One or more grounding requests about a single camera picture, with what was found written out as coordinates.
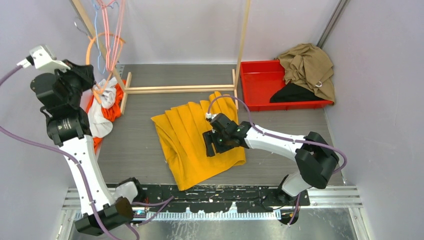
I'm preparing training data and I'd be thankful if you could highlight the yellow pleated skirt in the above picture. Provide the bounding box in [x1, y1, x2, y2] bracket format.
[151, 91, 247, 191]

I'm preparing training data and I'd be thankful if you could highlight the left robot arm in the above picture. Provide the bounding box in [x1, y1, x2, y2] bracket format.
[30, 60, 146, 236]

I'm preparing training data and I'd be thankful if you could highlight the orange hanger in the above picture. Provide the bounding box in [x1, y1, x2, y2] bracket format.
[85, 32, 126, 104]

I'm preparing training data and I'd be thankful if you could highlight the white cloth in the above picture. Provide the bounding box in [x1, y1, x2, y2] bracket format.
[87, 77, 118, 138]

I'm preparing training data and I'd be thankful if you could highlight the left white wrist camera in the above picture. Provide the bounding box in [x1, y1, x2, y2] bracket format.
[16, 44, 71, 74]

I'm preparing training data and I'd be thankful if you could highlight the blue wire hanger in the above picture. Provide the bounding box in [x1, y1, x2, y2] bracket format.
[91, 0, 106, 74]

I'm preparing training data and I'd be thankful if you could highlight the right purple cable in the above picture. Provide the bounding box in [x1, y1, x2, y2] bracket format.
[206, 94, 348, 227]

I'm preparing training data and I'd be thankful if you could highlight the pink wire hanger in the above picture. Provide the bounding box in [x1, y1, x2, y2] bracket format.
[95, 0, 127, 79]

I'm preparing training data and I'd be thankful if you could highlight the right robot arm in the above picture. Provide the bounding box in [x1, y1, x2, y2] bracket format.
[202, 113, 339, 206]

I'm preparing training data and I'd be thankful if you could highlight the aluminium rail frame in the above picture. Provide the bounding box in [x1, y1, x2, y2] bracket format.
[54, 187, 370, 240]

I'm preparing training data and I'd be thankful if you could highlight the orange cloth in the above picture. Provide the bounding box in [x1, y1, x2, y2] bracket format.
[85, 83, 124, 153]

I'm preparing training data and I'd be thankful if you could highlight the black garment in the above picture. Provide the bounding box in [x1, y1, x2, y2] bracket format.
[269, 83, 324, 103]

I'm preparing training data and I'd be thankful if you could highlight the tan brown garment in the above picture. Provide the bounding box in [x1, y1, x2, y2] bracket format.
[276, 43, 336, 104]

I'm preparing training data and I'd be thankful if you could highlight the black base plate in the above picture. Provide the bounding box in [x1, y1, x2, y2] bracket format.
[113, 184, 311, 214]

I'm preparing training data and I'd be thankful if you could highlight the red plastic bin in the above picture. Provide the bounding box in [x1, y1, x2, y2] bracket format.
[240, 60, 332, 112]

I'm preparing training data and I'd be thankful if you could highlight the wooden clothes rack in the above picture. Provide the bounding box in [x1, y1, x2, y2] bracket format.
[70, 0, 251, 113]

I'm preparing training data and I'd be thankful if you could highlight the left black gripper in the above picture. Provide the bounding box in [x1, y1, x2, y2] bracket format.
[49, 59, 96, 108]

